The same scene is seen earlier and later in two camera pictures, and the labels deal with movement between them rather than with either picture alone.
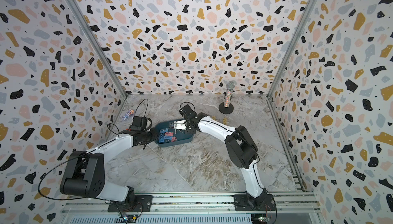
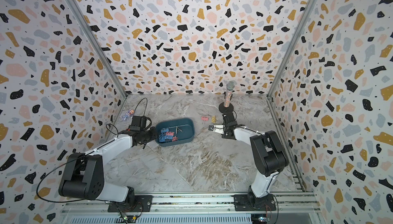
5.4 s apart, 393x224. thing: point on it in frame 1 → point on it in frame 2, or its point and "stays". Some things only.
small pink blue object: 130,113 stays
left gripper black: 154,135 stays
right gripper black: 188,132 → 224,136
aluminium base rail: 199,208 stays
